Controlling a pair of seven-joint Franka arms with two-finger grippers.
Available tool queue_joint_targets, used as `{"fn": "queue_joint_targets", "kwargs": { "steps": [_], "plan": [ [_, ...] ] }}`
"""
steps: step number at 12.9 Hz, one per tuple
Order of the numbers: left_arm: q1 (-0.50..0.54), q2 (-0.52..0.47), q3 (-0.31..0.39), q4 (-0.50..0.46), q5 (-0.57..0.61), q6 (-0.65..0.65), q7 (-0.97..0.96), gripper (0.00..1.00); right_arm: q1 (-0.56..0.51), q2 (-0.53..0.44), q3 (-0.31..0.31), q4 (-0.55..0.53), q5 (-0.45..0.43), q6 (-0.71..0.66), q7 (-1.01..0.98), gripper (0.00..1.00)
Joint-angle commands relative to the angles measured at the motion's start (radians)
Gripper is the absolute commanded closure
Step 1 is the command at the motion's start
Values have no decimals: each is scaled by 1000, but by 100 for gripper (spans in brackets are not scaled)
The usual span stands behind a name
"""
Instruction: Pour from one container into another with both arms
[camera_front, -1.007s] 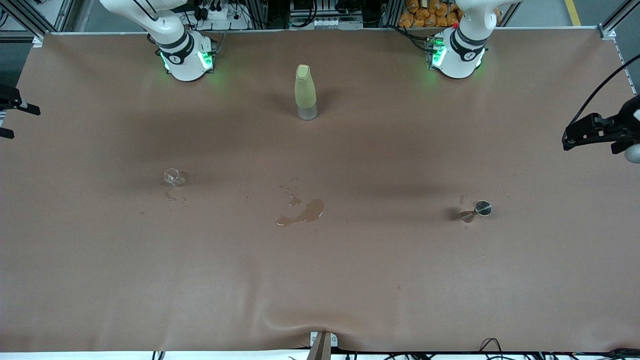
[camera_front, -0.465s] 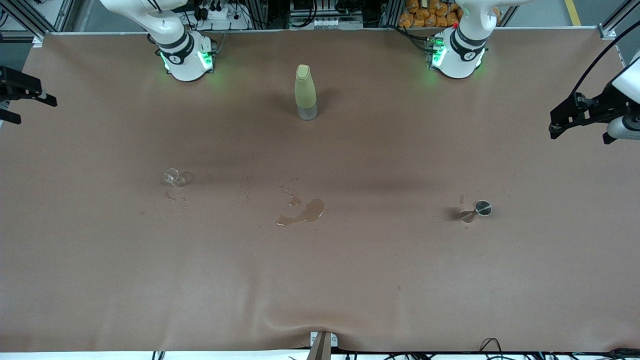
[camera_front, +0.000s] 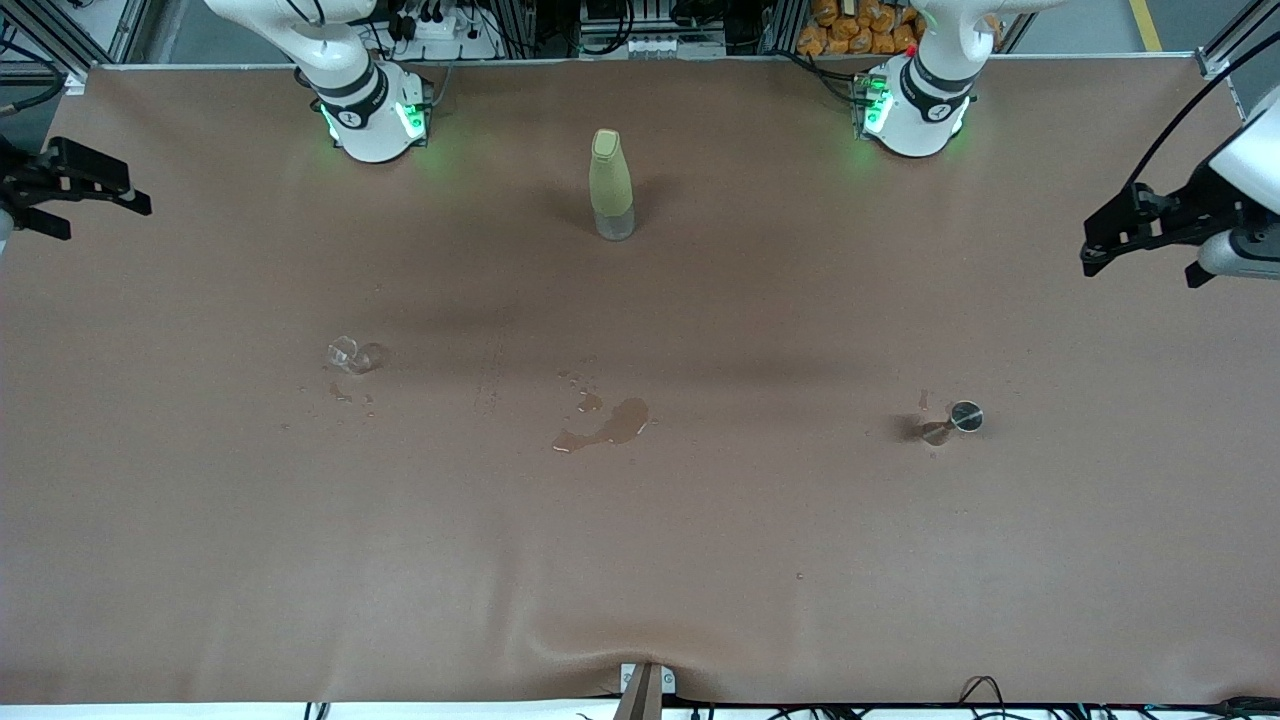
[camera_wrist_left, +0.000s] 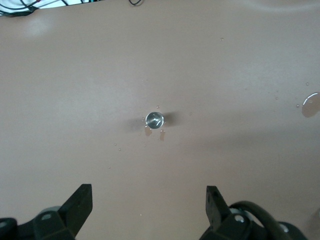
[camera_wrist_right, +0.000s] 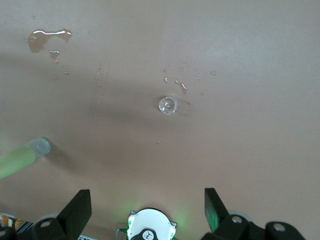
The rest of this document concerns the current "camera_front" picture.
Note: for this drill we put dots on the aluminium frame profile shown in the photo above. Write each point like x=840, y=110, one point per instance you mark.
x=76, y=80
x=1215, y=62

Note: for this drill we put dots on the brown spilled liquid puddle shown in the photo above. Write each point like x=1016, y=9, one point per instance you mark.
x=625, y=420

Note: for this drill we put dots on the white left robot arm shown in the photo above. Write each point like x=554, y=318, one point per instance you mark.
x=915, y=125

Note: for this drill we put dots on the white power strip with plugs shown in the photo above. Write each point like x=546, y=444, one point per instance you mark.
x=435, y=25

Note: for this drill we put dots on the long white power strip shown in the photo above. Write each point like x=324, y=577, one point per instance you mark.
x=650, y=46

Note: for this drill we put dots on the metal hourglass shaker cup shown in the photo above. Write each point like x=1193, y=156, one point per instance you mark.
x=966, y=416

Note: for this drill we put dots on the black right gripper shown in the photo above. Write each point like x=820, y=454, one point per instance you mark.
x=22, y=186

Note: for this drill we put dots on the yellow-green bottle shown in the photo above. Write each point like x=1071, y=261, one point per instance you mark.
x=610, y=185

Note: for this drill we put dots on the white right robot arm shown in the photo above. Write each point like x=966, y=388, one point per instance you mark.
x=370, y=130

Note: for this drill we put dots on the orange snack bags pile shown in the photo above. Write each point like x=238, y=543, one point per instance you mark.
x=840, y=30

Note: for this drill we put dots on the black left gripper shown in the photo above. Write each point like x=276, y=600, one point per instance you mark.
x=1203, y=197

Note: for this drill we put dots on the clear glass measuring cup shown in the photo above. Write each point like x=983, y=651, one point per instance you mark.
x=350, y=355

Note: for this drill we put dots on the grey metal table bracket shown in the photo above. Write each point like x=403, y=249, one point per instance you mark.
x=668, y=680

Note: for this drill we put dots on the brown table mat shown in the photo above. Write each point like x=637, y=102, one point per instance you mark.
x=800, y=550

